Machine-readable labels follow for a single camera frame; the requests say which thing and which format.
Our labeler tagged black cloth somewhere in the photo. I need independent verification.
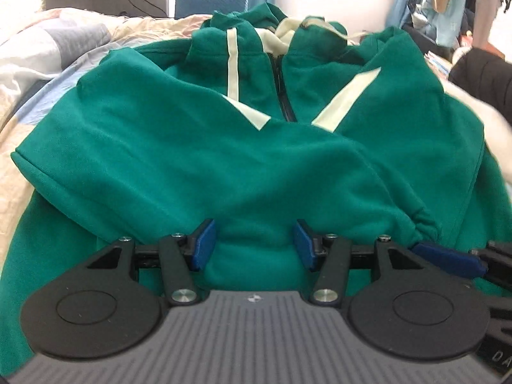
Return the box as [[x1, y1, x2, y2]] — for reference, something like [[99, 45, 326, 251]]
[[448, 48, 512, 102]]

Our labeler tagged green jacket with cream stripes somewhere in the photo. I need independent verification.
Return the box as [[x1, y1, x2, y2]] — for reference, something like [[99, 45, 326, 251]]
[[0, 2, 512, 358]]

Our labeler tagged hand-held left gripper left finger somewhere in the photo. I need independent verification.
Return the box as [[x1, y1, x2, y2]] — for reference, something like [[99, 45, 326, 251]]
[[86, 218, 219, 307]]

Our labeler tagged pink hanging garment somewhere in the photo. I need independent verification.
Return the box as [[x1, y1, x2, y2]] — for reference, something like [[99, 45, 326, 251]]
[[472, 0, 502, 51]]

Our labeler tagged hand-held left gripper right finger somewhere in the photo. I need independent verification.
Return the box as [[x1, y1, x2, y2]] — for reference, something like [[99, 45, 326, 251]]
[[292, 219, 427, 308]]

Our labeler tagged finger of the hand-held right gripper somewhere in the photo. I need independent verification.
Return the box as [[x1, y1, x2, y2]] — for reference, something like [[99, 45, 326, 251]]
[[412, 243, 488, 280]]

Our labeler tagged patchwork blanket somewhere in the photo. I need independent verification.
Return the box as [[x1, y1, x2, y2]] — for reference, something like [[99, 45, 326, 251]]
[[0, 8, 212, 281]]

